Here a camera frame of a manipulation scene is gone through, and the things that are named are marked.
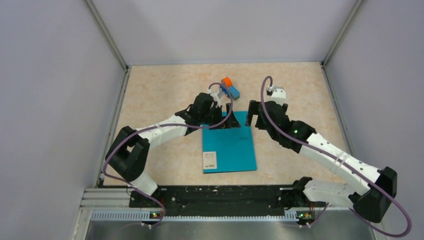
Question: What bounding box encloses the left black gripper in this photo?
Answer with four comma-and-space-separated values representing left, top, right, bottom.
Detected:
200, 102, 240, 130

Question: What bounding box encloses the teal and black folder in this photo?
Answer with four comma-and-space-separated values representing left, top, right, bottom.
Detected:
202, 111, 258, 174

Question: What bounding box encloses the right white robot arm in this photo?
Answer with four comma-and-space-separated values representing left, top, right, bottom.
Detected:
245, 100, 398, 223

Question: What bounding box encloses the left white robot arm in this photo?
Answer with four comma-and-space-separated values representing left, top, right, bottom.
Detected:
105, 92, 241, 207

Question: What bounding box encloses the blue orange toy car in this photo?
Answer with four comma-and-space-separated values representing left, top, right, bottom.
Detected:
220, 77, 240, 100

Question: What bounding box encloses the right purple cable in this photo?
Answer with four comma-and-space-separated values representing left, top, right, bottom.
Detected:
260, 75, 413, 239

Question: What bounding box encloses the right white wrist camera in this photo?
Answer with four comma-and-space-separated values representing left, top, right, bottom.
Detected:
266, 85, 287, 106

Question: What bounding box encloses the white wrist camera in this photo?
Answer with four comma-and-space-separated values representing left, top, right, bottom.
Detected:
207, 88, 226, 107
266, 85, 287, 106

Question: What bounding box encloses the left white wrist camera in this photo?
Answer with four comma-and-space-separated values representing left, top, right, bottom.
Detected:
207, 88, 226, 107

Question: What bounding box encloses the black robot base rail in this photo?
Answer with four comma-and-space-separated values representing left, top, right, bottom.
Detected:
129, 184, 325, 217

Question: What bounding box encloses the white slotted cable duct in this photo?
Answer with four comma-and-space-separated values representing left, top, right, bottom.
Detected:
90, 210, 299, 222

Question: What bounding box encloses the aluminium frame profile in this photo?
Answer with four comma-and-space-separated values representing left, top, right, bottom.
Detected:
80, 188, 132, 209

